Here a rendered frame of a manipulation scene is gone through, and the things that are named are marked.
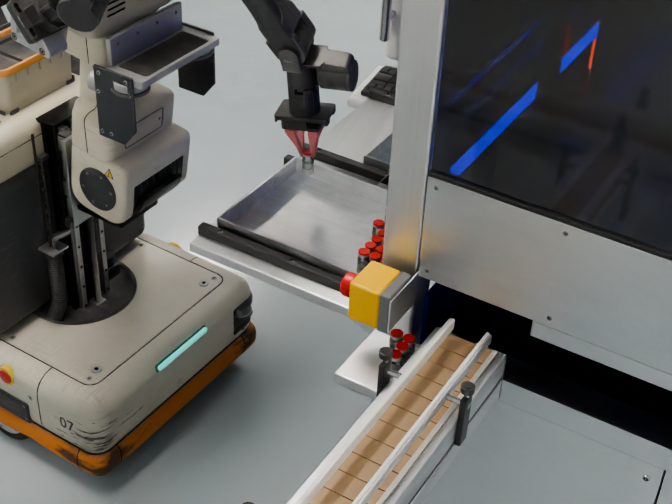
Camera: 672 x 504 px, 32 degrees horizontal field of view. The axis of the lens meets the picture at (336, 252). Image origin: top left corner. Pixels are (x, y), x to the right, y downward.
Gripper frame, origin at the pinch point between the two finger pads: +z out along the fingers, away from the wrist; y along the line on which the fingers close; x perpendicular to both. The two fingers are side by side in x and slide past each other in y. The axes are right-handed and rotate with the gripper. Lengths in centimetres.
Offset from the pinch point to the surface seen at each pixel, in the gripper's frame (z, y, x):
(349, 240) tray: 10.2, 10.9, -12.4
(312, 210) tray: 9.5, 1.8, -5.3
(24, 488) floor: 92, -71, -17
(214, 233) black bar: 6.6, -12.2, -20.1
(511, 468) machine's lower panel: 32, 46, -42
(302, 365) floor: 97, -21, 45
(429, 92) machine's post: -34, 30, -35
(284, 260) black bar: 7.6, 2.3, -24.1
